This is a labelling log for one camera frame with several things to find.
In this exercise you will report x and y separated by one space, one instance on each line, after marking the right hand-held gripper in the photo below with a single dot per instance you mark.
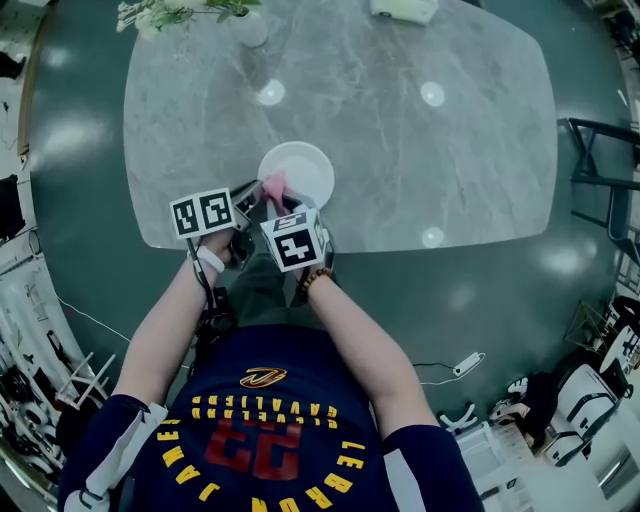
295 245

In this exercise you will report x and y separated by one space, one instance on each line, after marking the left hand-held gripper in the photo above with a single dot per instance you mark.
202 212

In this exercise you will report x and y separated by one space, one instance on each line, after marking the pink cloth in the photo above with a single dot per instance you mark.
275 187

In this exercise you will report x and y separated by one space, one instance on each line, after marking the white round plate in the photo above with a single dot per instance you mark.
305 167

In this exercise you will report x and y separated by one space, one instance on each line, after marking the person's right forearm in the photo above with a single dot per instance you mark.
365 350

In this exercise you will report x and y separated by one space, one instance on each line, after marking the person's left forearm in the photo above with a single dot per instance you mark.
160 335

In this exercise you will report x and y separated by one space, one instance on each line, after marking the person's left hand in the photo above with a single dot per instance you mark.
219 246

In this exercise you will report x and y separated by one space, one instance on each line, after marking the white wristband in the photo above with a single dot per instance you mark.
209 259

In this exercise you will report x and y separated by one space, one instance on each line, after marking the person's grey trousers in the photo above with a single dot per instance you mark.
265 295

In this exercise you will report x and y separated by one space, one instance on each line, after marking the white vase with flowers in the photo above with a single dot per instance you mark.
175 12

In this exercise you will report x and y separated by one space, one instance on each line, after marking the person's navy jersey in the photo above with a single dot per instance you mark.
270 430

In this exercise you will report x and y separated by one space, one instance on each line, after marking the white tissue box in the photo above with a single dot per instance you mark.
405 9

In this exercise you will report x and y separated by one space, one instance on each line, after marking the white power strip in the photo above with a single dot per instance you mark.
469 363

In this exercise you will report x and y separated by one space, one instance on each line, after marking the white wooden stool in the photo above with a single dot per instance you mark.
85 380

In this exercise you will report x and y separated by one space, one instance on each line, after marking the white chair base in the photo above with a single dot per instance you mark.
457 417

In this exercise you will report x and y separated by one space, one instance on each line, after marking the dark blue chair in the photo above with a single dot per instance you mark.
622 220

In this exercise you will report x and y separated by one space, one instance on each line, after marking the white armchair black trim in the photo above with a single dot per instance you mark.
585 415

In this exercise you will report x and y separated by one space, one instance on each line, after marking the round white table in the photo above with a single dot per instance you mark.
622 350

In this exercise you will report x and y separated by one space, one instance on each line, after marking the white desk black frame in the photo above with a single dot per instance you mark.
595 155

